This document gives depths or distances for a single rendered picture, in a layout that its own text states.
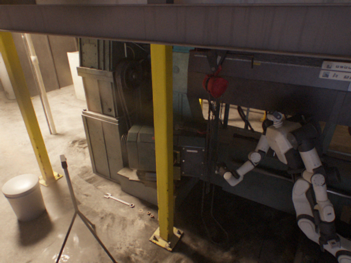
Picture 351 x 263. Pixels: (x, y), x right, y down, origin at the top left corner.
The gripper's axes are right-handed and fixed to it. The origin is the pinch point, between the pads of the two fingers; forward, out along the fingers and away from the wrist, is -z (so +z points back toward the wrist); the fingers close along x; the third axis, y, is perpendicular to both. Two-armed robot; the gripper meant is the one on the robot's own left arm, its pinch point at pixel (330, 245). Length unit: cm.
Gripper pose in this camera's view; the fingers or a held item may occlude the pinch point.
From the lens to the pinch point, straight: 197.9
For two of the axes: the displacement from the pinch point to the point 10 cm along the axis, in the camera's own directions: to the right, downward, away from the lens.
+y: 0.0, 1.5, -9.9
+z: -2.5, -9.6, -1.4
